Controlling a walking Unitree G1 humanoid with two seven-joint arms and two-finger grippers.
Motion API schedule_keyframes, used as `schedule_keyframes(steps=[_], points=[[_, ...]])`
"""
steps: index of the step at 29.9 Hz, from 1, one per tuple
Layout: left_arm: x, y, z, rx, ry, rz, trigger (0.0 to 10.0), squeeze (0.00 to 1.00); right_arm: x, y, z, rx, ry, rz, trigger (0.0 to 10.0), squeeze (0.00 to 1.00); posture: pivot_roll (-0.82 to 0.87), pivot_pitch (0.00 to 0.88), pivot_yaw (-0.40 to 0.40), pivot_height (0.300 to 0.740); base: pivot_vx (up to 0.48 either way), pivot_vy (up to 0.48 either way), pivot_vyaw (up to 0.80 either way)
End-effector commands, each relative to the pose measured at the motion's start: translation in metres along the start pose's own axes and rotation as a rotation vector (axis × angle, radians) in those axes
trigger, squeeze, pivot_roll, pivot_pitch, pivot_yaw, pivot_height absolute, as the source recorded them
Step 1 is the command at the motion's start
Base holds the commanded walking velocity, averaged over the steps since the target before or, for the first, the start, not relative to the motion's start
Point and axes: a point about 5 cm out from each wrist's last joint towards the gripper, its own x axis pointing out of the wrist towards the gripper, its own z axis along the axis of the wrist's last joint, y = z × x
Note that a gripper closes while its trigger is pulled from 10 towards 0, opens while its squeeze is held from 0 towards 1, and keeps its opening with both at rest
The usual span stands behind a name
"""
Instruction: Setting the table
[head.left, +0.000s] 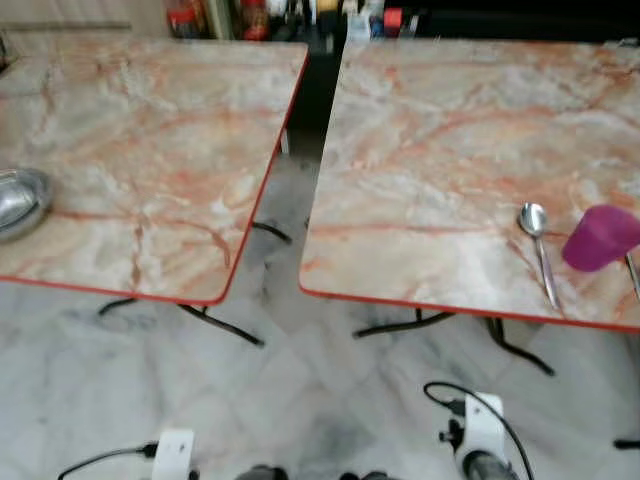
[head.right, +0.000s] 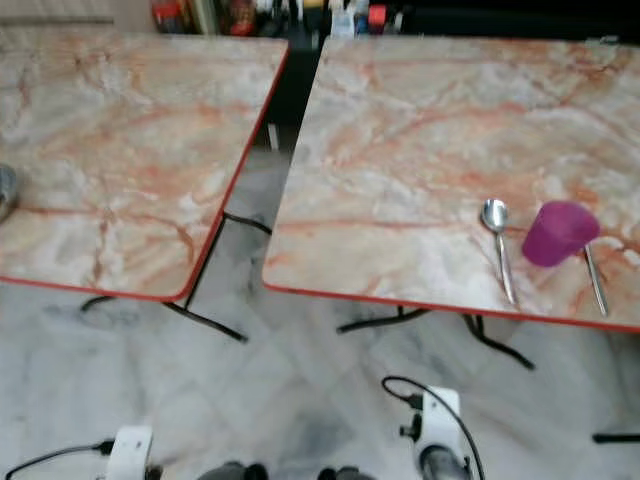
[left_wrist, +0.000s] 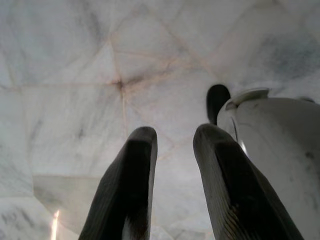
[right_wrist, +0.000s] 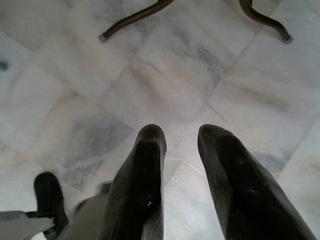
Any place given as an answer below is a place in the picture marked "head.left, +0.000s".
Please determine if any purple plastic cup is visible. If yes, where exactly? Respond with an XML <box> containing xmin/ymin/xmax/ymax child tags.
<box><xmin>562</xmin><ymin>204</ymin><xmax>640</xmax><ymax>273</ymax></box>

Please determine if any dark left robot foot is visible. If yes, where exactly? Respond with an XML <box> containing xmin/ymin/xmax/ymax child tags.
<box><xmin>235</xmin><ymin>464</ymin><xmax>289</xmax><ymax>480</ymax></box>

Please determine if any steel spoon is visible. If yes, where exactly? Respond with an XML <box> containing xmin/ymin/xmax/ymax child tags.
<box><xmin>518</xmin><ymin>202</ymin><xmax>561</xmax><ymax>309</ymax></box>

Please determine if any steel fork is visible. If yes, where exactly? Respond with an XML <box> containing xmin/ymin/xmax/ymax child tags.
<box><xmin>624</xmin><ymin>253</ymin><xmax>640</xmax><ymax>301</ymax></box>

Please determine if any marble top folding table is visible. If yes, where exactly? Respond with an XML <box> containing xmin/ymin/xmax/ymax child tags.
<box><xmin>0</xmin><ymin>38</ymin><xmax>309</xmax><ymax>348</ymax></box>
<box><xmin>298</xmin><ymin>38</ymin><xmax>640</xmax><ymax>449</ymax></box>

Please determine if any small red container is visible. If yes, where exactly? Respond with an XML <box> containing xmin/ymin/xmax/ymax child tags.
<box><xmin>383</xmin><ymin>8</ymin><xmax>403</xmax><ymax>39</ymax></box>

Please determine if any white bottle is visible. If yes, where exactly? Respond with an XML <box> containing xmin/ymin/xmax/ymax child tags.
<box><xmin>345</xmin><ymin>10</ymin><xmax>371</xmax><ymax>43</ymax></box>

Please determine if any red bottle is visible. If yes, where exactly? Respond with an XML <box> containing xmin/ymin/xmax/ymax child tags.
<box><xmin>240</xmin><ymin>0</ymin><xmax>269</xmax><ymax>41</ymax></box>

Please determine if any steel bowl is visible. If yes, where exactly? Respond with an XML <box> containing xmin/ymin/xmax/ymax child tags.
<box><xmin>0</xmin><ymin>167</ymin><xmax>53</xmax><ymax>243</ymax></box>

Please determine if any red jar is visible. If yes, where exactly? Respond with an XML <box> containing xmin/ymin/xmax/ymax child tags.
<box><xmin>165</xmin><ymin>0</ymin><xmax>201</xmax><ymax>39</ymax></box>

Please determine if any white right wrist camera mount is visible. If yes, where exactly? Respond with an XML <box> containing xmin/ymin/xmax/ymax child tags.
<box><xmin>462</xmin><ymin>393</ymin><xmax>504</xmax><ymax>471</ymax></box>

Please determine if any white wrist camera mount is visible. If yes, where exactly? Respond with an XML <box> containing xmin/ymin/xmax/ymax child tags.
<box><xmin>462</xmin><ymin>393</ymin><xmax>504</xmax><ymax>471</ymax></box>
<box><xmin>152</xmin><ymin>428</ymin><xmax>196</xmax><ymax>480</ymax></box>

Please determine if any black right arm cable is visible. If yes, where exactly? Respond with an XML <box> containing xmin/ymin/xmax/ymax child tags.
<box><xmin>423</xmin><ymin>381</ymin><xmax>536</xmax><ymax>480</ymax></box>

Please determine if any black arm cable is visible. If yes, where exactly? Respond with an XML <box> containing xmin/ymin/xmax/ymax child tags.
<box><xmin>423</xmin><ymin>381</ymin><xmax>536</xmax><ymax>480</ymax></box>
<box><xmin>57</xmin><ymin>443</ymin><xmax>159</xmax><ymax>480</ymax></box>

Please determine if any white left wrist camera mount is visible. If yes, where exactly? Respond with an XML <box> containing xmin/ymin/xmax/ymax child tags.
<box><xmin>152</xmin><ymin>428</ymin><xmax>196</xmax><ymax>480</ymax></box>

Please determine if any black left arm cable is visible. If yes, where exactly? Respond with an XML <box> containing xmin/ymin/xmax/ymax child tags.
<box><xmin>57</xmin><ymin>443</ymin><xmax>159</xmax><ymax>480</ymax></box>

